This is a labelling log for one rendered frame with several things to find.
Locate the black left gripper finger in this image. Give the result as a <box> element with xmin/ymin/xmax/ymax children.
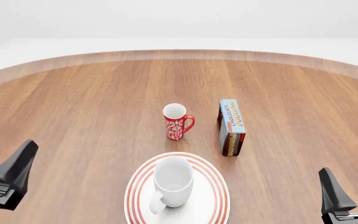
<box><xmin>0</xmin><ymin>139</ymin><xmax>39</xmax><ymax>195</ymax></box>

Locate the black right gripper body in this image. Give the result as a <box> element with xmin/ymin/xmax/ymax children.
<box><xmin>321</xmin><ymin>210</ymin><xmax>358</xmax><ymax>224</ymax></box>

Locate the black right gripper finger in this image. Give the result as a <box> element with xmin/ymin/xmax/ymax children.
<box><xmin>318</xmin><ymin>167</ymin><xmax>358</xmax><ymax>215</ymax></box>

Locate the chocolate pudding box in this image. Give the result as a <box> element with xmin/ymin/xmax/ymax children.
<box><xmin>217</xmin><ymin>99</ymin><xmax>247</xmax><ymax>157</ymax></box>

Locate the white plate with red rings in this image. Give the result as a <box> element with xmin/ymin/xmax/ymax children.
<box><xmin>124</xmin><ymin>151</ymin><xmax>231</xmax><ymax>224</ymax></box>

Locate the white mug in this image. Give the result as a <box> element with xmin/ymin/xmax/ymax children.
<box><xmin>149</xmin><ymin>156</ymin><xmax>195</xmax><ymax>215</ymax></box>

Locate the red patterned tall mug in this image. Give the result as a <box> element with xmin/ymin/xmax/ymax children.
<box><xmin>162</xmin><ymin>103</ymin><xmax>196</xmax><ymax>141</ymax></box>

